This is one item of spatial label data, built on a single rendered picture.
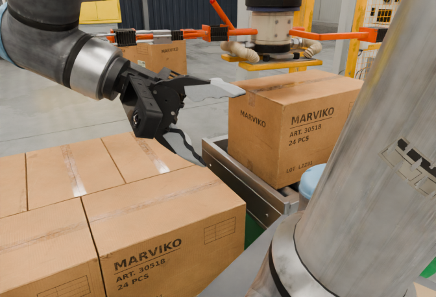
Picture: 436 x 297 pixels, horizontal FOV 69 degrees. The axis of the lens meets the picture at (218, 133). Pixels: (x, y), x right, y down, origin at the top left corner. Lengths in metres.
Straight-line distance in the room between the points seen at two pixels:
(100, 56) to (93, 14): 7.92
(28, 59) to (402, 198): 0.49
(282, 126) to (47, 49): 0.98
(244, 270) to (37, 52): 0.61
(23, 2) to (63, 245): 0.94
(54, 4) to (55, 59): 0.08
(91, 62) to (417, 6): 0.40
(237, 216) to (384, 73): 1.18
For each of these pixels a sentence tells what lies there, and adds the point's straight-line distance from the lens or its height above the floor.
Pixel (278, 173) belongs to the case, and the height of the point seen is 0.64.
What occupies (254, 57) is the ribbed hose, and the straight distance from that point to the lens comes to 1.25.
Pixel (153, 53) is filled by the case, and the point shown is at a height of 0.90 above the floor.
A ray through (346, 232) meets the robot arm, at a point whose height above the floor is 1.17.
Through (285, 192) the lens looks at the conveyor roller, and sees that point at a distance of 1.46.
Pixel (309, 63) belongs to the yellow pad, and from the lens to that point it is 1.36.
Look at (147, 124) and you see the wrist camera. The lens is 0.42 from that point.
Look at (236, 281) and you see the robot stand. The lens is 0.79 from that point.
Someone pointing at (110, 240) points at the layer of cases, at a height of 0.54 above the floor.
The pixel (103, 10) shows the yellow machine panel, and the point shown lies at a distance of 8.46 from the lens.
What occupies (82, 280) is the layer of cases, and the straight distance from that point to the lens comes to 1.25.
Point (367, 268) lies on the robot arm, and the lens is 0.30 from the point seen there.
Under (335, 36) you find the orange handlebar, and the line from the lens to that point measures 1.25.
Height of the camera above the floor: 1.34
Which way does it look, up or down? 24 degrees down
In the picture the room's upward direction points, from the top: straight up
